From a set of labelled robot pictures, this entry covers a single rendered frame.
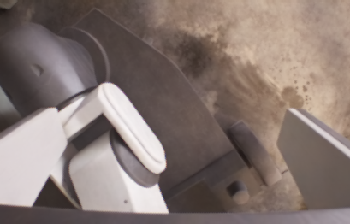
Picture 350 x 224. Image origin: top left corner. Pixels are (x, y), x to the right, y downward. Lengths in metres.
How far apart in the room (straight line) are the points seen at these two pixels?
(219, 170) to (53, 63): 0.43
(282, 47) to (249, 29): 0.12
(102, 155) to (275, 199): 0.67
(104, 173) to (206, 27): 0.51
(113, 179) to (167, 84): 0.25
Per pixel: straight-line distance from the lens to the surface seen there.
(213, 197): 0.58
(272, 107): 0.74
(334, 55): 0.84
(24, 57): 0.41
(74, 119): 0.39
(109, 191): 0.38
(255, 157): 0.55
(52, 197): 0.80
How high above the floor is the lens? 0.67
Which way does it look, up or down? 79 degrees down
